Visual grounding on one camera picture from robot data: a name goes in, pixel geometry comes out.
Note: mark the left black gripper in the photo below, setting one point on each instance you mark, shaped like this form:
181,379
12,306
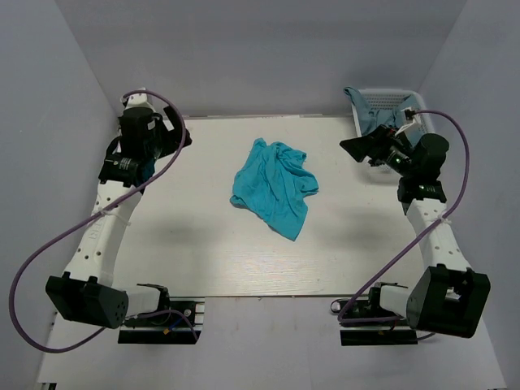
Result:
173,132

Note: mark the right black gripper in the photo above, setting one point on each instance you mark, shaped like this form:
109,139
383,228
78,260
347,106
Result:
374,145

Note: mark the teal t shirt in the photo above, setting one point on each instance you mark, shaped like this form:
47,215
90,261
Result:
273,184

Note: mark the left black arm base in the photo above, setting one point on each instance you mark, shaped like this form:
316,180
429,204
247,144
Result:
181,325

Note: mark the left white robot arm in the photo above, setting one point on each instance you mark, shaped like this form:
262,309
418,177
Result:
84,292

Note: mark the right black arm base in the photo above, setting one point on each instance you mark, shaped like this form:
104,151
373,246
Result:
366,325

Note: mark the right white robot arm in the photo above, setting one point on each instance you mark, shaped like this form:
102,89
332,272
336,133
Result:
450,296

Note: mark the grey blue t shirt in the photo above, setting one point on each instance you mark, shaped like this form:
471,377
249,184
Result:
370,118

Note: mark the white plastic basket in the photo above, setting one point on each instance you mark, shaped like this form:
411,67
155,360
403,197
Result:
374,107

